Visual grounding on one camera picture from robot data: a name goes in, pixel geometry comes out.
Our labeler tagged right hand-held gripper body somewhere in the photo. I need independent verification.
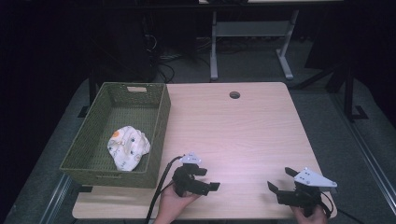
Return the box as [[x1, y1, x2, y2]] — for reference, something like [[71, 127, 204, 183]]
[[276, 167, 338, 217]]

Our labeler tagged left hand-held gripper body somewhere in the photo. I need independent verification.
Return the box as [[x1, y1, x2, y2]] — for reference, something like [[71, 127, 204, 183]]
[[172, 151, 213, 198]]

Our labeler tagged white printed baby cloth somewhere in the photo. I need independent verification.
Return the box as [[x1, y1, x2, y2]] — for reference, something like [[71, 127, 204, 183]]
[[106, 125, 151, 173]]

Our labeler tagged green woven storage basket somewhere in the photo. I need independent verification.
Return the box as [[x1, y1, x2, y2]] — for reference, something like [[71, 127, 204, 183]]
[[59, 81, 172, 189]]

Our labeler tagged person's right hand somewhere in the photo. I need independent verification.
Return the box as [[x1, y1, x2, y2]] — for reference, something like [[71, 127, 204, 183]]
[[290, 205, 329, 224]]

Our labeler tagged person's left hand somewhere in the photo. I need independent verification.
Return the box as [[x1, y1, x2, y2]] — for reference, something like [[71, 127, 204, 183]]
[[154, 180, 202, 224]]

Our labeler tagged black metal stand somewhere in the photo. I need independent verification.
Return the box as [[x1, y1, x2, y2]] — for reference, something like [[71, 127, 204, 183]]
[[341, 62, 370, 123]]

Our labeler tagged dark computer tower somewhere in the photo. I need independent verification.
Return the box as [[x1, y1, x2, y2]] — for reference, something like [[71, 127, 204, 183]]
[[102, 12, 158, 84]]

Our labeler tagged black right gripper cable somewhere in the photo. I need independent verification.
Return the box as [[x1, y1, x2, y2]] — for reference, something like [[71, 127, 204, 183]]
[[319, 190, 366, 224]]

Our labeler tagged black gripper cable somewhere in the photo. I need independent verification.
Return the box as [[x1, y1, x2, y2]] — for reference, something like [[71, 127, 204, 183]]
[[145, 155, 185, 224], [319, 190, 366, 224]]

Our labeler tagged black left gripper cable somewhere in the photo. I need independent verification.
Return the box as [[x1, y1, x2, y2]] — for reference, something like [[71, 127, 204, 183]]
[[145, 155, 185, 224]]

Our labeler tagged bundle of floor cables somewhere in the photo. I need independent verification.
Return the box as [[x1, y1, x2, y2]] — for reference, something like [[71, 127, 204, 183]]
[[143, 33, 213, 84]]

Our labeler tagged grey metal table frame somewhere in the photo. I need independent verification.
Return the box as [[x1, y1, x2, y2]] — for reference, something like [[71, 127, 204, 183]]
[[209, 8, 301, 81]]

